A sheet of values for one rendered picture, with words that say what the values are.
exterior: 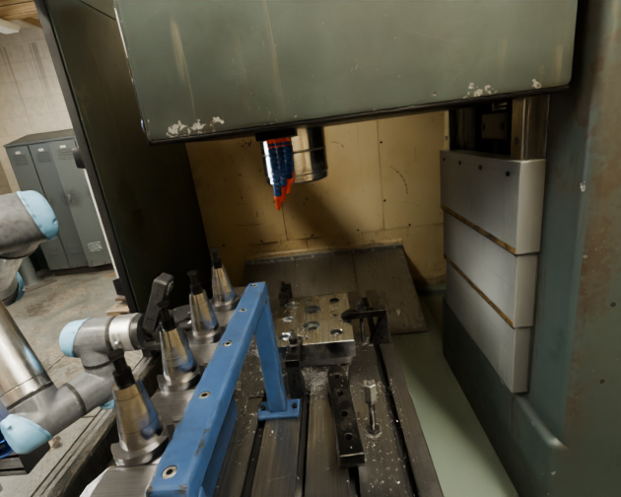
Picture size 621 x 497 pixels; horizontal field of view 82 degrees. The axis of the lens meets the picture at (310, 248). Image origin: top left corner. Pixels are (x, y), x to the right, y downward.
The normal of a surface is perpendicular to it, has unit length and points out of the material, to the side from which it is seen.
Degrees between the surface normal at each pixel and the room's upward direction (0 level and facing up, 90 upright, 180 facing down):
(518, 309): 90
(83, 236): 90
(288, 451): 0
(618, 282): 90
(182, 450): 0
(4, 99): 90
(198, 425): 0
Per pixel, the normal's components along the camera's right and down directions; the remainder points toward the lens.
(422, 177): -0.04, 0.31
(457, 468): -0.12, -0.95
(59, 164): 0.26, 0.26
